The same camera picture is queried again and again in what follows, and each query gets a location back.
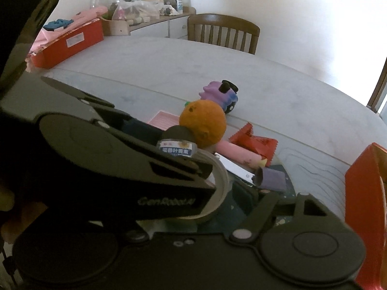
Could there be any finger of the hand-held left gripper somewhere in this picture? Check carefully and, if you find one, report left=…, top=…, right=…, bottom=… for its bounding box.
left=104, top=125, right=214, bottom=185
left=41, top=76, right=165, bottom=145

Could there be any red tin box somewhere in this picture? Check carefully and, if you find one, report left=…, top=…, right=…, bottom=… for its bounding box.
left=345, top=142, right=387, bottom=290

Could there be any red box with pink cloth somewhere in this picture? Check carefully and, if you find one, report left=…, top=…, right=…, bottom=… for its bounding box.
left=26, top=5, right=109, bottom=56

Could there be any clear tape roll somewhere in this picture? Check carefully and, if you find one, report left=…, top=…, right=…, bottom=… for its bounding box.
left=169, top=151, right=230, bottom=224

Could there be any pink tube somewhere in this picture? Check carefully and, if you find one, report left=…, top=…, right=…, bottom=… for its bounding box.
left=213, top=140, right=268, bottom=170

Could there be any red box with white label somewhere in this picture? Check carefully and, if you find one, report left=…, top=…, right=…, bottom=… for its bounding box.
left=30, top=18, right=105, bottom=69

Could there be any white sideboard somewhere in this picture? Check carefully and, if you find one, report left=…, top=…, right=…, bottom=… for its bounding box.
left=128, top=6, right=197, bottom=40

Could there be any clear plastic bag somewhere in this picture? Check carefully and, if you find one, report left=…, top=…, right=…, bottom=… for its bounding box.
left=110, top=0, right=164, bottom=22

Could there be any brown wooden chair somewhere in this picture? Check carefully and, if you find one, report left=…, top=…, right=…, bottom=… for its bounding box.
left=366, top=57, right=387, bottom=114
left=187, top=14, right=261, bottom=55

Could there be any purple toy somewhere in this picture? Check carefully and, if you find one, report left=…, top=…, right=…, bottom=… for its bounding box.
left=198, top=80, right=239, bottom=115

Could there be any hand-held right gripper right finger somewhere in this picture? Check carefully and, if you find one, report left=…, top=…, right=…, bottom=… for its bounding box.
left=229, top=169, right=344, bottom=245

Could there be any orange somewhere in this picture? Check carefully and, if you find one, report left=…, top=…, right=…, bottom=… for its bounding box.
left=179, top=99, right=227, bottom=148

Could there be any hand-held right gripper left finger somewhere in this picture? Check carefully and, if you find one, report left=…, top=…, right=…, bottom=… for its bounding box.
left=122, top=228, right=152, bottom=244

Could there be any blue toy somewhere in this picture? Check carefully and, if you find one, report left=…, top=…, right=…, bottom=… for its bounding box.
left=43, top=19, right=74, bottom=31

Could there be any small labelled bottle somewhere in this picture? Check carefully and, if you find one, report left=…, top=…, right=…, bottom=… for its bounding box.
left=159, top=126, right=198, bottom=158

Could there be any purple block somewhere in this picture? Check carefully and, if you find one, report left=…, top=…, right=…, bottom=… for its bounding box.
left=260, top=167, right=288, bottom=191

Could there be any red packet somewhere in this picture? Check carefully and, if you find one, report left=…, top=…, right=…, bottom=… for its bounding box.
left=229, top=123, right=279, bottom=160

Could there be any dark round mat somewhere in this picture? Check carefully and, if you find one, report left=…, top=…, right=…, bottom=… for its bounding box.
left=212, top=163, right=298, bottom=236

